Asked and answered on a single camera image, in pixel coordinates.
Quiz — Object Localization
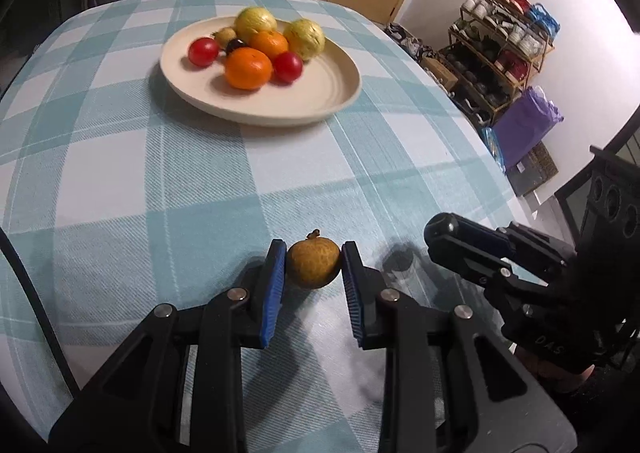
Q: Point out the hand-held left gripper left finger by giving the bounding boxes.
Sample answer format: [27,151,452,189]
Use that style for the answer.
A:
[47,238,287,453]

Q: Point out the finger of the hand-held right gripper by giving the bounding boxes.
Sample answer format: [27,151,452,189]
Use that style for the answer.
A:
[434,254,552,296]
[423,212,512,268]

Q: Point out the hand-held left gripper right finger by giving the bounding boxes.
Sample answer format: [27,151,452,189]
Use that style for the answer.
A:
[340,241,577,453]

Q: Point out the large brown longan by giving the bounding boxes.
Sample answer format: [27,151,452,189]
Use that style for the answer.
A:
[285,229,343,290]

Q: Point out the cream round plate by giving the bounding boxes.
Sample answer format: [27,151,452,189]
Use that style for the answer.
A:
[159,17,363,127]

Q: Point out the large orange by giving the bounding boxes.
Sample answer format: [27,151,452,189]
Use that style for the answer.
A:
[223,47,274,92]

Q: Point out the red tomato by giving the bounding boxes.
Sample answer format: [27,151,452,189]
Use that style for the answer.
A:
[187,36,221,68]
[272,50,305,84]

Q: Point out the small orange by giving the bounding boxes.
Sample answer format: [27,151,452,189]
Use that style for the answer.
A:
[248,30,290,59]

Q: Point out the person's right hand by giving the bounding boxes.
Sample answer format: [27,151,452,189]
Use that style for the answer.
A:
[514,347,597,395]

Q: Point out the blue plastic bag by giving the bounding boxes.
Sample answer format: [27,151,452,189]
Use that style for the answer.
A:
[479,127,507,170]

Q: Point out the black panel with round holes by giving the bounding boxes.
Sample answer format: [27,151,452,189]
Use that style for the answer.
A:
[554,146,640,256]

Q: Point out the purple bag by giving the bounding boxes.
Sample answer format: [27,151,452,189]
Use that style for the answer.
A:
[492,86,566,172]

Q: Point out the brown cardboard box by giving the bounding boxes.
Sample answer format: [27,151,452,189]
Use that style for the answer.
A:
[419,56,459,90]

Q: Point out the gold shoe rack with shoes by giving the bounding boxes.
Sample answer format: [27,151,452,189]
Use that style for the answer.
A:
[439,0,561,128]

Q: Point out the patterned shoes on floor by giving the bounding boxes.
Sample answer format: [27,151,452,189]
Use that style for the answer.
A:
[384,22,437,65]

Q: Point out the yellow-green lemon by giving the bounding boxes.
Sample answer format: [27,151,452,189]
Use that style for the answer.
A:
[234,6,279,42]
[283,18,326,62]

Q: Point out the black cable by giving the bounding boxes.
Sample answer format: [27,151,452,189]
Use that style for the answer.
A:
[0,227,82,391]

